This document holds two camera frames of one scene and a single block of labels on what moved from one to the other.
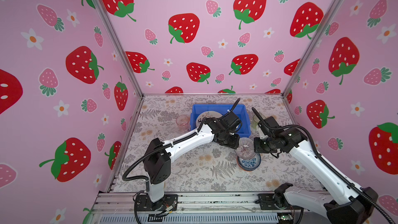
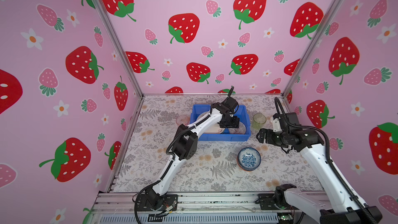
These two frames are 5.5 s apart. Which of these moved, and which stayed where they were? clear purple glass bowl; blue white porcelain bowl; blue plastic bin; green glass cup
Moved: clear purple glass bowl
Stayed: blue plastic bin; green glass cup; blue white porcelain bowl
